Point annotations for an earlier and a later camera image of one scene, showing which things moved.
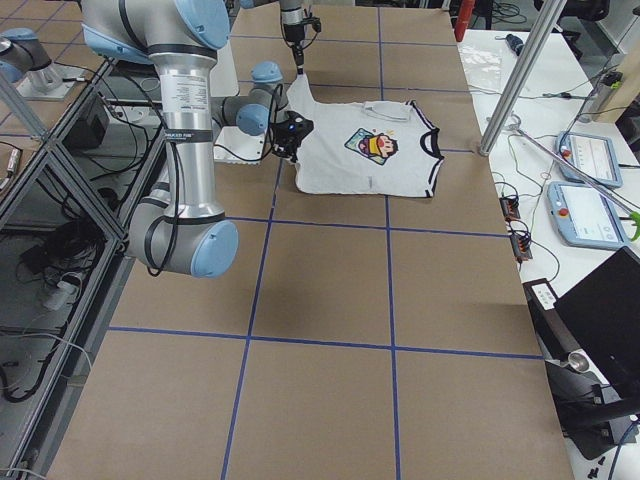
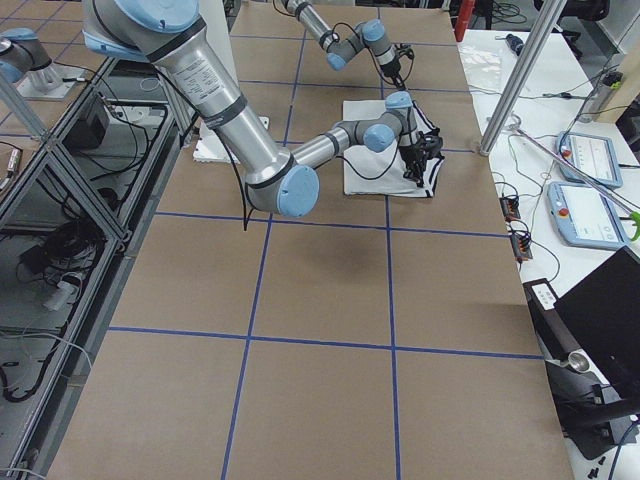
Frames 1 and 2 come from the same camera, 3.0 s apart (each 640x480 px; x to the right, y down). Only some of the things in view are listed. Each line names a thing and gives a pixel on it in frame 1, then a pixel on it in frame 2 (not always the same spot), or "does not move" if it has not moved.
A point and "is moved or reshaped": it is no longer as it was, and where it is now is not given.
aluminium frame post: [522, 77] does not move
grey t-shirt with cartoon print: [381, 148] is moved or reshaped
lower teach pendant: [584, 216] does not move
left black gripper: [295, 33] to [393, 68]
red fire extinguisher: [465, 11] does not move
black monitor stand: [594, 415] does not move
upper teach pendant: [593, 154] does not move
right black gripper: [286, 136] to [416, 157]
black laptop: [602, 312] does not move
